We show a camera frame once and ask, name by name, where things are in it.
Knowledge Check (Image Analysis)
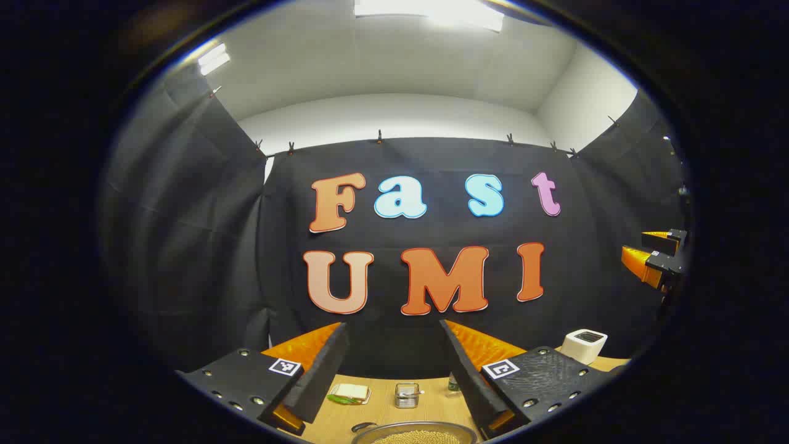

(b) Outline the sandwich with lettuce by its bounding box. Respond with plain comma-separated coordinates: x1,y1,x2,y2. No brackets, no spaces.
327,384,372,406

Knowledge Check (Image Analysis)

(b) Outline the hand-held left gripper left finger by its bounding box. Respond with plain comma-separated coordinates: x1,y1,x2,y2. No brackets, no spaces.
176,321,351,437

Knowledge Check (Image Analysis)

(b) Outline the row of black cloth clips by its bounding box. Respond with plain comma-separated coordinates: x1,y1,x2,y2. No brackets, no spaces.
208,86,620,160

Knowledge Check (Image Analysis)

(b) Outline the ceiling light panel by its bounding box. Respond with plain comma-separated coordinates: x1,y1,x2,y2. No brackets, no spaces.
353,0,505,33
197,43,231,76

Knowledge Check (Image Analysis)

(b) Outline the steel pot with soybeans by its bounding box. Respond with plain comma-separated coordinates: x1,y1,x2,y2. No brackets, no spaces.
350,421,478,444

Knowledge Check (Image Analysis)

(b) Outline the wire mesh utensil holder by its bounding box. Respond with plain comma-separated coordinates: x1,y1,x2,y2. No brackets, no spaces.
394,382,425,409

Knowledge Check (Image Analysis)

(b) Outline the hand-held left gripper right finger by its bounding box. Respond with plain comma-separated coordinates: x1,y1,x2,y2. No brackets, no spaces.
439,319,629,440

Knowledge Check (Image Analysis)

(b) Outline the white square container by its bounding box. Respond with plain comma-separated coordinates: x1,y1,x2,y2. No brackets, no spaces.
560,329,608,366

